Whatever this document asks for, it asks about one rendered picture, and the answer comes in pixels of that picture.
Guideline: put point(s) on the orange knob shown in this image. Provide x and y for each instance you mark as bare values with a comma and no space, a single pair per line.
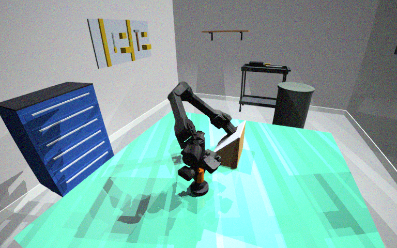
200,177

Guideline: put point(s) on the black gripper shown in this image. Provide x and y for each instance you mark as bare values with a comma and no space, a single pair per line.
188,173

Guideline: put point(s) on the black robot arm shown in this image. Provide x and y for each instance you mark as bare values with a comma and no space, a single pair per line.
184,128

